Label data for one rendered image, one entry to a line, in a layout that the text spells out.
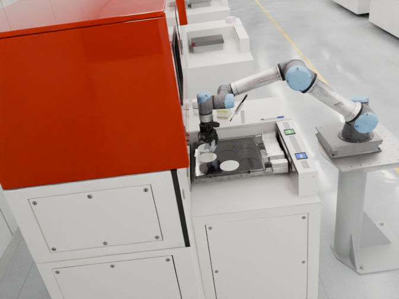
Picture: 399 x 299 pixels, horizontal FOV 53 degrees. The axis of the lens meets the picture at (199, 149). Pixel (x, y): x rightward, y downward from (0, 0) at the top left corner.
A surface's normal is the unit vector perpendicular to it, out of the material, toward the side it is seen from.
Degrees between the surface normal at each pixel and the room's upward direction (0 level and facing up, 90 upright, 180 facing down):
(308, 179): 90
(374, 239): 90
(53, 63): 90
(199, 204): 0
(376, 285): 0
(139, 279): 90
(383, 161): 0
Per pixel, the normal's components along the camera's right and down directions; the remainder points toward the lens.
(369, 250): -0.12, -0.86
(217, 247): 0.03, 0.50
